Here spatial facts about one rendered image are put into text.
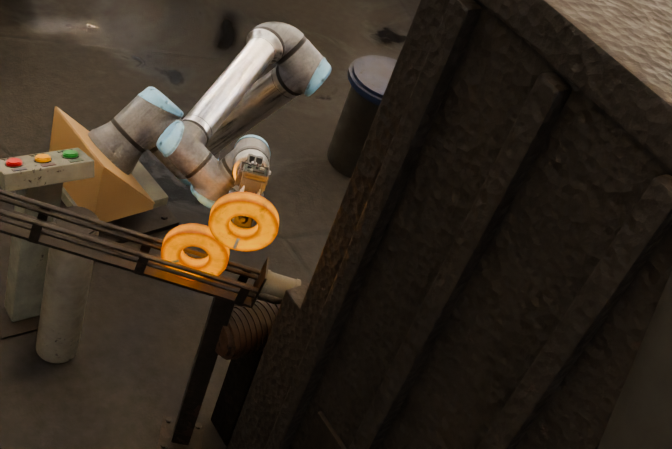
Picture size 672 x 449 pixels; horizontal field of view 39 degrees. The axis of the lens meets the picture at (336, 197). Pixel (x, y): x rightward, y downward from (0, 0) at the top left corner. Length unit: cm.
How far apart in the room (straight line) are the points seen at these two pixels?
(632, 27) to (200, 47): 313
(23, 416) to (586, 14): 195
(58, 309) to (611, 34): 182
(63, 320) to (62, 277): 17
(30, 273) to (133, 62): 151
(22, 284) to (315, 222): 118
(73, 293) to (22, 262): 20
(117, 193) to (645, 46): 207
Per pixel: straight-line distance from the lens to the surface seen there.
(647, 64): 126
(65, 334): 277
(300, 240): 342
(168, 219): 332
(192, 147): 238
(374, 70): 366
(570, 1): 133
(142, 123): 313
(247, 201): 207
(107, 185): 300
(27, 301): 290
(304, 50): 278
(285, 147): 383
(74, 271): 258
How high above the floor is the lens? 225
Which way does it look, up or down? 38 degrees down
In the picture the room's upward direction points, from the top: 21 degrees clockwise
